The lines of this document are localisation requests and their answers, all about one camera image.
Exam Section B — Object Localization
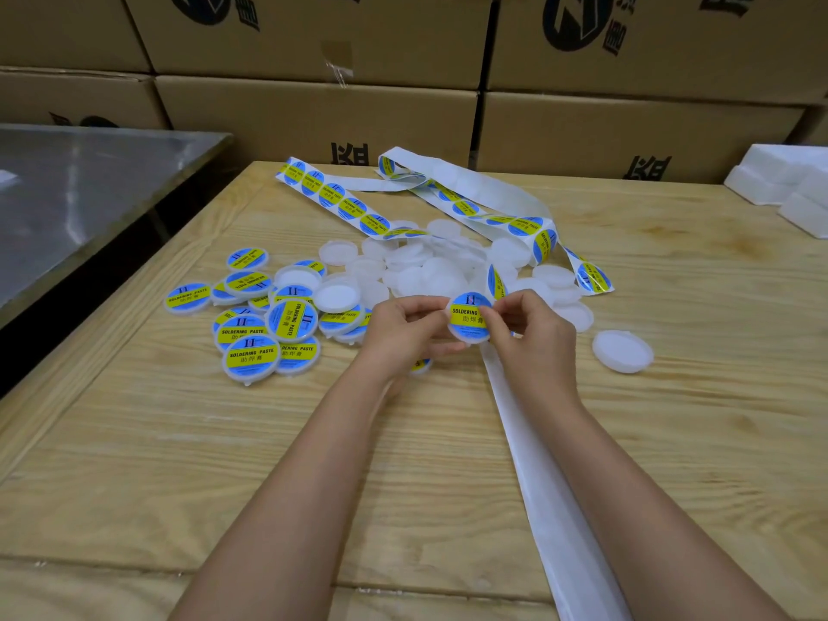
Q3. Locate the stack of cardboard boxes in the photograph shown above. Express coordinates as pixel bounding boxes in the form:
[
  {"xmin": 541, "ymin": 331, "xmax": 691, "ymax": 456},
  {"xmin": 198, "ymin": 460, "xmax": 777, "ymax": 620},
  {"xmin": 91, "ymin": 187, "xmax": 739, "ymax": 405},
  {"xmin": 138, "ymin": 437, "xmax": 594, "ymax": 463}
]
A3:
[{"xmin": 0, "ymin": 0, "xmax": 828, "ymax": 186}]

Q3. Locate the labelled round plastic lid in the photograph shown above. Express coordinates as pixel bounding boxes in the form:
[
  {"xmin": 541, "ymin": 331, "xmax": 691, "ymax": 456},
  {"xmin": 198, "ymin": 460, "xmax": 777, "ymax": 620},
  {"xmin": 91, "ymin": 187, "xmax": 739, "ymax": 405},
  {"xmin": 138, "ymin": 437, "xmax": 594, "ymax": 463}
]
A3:
[{"xmin": 445, "ymin": 291, "xmax": 496, "ymax": 347}]

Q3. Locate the person's right forearm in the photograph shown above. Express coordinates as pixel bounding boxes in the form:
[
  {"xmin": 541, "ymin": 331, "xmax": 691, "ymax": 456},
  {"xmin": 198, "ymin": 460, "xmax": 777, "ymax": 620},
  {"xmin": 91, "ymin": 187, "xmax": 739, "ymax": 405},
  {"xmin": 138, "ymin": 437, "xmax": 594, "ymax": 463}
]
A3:
[{"xmin": 516, "ymin": 380, "xmax": 793, "ymax": 621}]

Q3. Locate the sticker strip with backing paper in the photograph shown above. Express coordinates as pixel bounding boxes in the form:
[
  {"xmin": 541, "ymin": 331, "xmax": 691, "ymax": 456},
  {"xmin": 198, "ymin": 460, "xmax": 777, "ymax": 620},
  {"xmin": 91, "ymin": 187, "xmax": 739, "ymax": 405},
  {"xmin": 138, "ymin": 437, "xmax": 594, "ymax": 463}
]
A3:
[{"xmin": 274, "ymin": 145, "xmax": 635, "ymax": 621}]

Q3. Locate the pile of blue yellow lids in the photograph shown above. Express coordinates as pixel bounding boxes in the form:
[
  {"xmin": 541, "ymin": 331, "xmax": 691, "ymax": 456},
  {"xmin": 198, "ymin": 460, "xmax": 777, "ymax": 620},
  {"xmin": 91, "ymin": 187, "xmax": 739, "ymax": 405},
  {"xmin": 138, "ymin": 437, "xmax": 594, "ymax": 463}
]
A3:
[{"xmin": 163, "ymin": 247, "xmax": 433, "ymax": 388}]

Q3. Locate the person's left hand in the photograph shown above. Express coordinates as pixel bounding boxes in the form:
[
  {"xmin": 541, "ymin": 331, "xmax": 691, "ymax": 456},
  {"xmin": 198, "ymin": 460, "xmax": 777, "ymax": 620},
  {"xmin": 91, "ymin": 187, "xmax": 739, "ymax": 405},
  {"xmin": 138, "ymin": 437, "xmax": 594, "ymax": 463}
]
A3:
[{"xmin": 354, "ymin": 295, "xmax": 468, "ymax": 386}]

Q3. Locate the person's right hand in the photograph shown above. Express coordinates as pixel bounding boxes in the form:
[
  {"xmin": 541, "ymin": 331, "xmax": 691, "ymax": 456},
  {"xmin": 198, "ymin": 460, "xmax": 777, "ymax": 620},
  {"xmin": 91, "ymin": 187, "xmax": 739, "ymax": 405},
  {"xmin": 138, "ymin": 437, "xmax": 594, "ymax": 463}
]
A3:
[{"xmin": 479, "ymin": 289, "xmax": 581, "ymax": 403}]

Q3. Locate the white foam block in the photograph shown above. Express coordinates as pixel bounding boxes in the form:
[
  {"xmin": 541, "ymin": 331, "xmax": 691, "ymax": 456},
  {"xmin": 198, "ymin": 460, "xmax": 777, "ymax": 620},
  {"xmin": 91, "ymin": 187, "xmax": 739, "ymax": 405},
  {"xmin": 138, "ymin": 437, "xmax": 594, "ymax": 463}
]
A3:
[
  {"xmin": 723, "ymin": 144, "xmax": 828, "ymax": 207},
  {"xmin": 776, "ymin": 190, "xmax": 828, "ymax": 241}
]

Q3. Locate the person's left forearm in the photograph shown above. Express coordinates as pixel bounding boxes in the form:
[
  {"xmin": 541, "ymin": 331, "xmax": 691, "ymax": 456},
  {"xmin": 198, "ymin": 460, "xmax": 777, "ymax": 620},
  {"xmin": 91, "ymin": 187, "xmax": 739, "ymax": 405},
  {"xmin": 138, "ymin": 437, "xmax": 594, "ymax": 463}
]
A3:
[{"xmin": 169, "ymin": 361, "xmax": 416, "ymax": 621}]

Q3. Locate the pile of plain white lids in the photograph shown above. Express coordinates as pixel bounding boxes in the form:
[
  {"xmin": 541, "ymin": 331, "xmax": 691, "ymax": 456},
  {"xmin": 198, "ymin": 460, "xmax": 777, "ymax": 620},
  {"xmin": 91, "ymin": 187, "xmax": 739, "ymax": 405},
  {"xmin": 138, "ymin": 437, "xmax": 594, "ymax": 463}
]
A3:
[{"xmin": 318, "ymin": 217, "xmax": 656, "ymax": 376}]

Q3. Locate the stainless steel table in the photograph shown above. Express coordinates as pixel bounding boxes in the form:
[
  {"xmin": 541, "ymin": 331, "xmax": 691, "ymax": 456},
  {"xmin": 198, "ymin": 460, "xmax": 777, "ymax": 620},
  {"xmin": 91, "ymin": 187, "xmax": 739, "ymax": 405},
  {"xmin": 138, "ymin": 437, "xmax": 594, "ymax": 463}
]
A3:
[{"xmin": 0, "ymin": 122, "xmax": 235, "ymax": 332}]

